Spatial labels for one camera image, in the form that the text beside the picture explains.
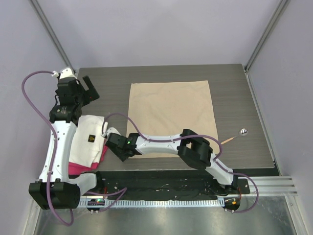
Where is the beige cloth napkin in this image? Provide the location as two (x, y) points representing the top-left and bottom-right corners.
(126, 80), (219, 159)

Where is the spoon with wooden handle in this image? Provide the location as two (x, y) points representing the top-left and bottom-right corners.
(221, 128), (248, 145)

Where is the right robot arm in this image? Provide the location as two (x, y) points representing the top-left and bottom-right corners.
(105, 128), (239, 193)

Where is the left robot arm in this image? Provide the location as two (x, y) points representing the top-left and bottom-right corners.
(28, 76), (104, 210)

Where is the white folded cloth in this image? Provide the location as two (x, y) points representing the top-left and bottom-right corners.
(68, 115), (107, 175)

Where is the pink folded cloth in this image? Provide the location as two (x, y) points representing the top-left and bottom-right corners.
(68, 138), (108, 175)

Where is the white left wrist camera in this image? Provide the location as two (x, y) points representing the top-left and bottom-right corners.
(51, 67), (77, 80)

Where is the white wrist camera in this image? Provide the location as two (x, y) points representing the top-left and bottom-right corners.
(51, 67), (77, 80)
(101, 121), (108, 138)

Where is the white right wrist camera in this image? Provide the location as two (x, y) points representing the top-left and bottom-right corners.
(101, 121), (108, 138)

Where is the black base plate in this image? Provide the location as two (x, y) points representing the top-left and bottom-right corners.
(97, 170), (250, 201)

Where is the aluminium frame post left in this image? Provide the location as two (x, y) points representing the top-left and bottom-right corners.
(28, 0), (77, 72)

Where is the aluminium frame post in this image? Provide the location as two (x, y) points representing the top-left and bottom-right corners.
(244, 0), (290, 73)
(28, 0), (77, 72)

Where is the white slotted cable duct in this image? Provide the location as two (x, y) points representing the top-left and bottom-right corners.
(78, 197), (224, 209)

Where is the aluminium frame rail right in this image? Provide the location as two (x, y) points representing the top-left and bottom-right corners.
(244, 69), (298, 197)

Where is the aluminium frame post right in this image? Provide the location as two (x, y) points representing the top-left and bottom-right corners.
(244, 0), (290, 73)

